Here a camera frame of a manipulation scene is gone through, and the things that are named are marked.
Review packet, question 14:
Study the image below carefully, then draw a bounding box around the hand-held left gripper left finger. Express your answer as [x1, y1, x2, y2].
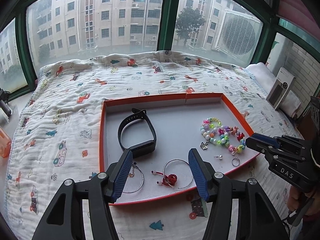
[31, 149, 133, 240]

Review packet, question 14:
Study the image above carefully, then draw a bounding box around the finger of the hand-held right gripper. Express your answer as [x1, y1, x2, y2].
[245, 135, 274, 156]
[252, 133, 311, 148]

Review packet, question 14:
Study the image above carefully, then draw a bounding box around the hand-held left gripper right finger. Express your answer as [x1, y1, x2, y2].
[188, 148, 288, 240]

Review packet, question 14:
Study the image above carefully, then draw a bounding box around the gold chain necklace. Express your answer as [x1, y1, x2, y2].
[128, 163, 138, 179]

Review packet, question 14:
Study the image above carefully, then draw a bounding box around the silver hoop earring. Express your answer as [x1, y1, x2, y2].
[163, 159, 194, 189]
[120, 162, 145, 194]

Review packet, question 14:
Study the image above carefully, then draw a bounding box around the red knot charm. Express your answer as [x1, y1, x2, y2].
[151, 170, 179, 188]

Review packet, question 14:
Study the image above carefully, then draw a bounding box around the colourful bead bracelet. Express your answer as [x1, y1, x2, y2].
[199, 117, 247, 154]

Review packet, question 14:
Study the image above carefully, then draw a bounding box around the black smart band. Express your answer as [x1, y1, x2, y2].
[117, 108, 157, 159]

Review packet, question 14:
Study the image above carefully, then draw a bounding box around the orange cardboard tray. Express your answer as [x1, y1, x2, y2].
[99, 92, 261, 206]

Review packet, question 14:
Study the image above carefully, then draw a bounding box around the person's right hand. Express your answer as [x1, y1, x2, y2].
[287, 186, 306, 214]

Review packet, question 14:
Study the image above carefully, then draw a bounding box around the white and grey box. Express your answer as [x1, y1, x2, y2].
[265, 67, 296, 111]

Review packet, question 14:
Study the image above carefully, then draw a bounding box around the white folded towel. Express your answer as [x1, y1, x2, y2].
[246, 62, 302, 118]

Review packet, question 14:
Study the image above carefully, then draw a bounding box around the printed cartoon blanket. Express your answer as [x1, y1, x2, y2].
[5, 50, 308, 240]

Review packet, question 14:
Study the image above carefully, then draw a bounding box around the white air conditioner unit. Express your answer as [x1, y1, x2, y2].
[215, 9, 263, 64]

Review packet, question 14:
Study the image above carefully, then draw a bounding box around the orange water bottle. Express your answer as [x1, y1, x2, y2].
[0, 126, 12, 158]

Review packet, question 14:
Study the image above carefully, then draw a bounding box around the pink printed curtain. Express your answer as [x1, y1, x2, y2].
[277, 0, 320, 31]

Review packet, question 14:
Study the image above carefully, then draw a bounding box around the green tree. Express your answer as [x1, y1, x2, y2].
[175, 6, 207, 47]

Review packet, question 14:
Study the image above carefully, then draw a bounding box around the beige apartment building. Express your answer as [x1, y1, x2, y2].
[0, 0, 241, 81]

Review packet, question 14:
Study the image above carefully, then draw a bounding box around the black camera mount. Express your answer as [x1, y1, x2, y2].
[0, 89, 12, 117]

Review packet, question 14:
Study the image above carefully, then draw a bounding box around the green window frame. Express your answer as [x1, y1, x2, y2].
[0, 0, 320, 101]

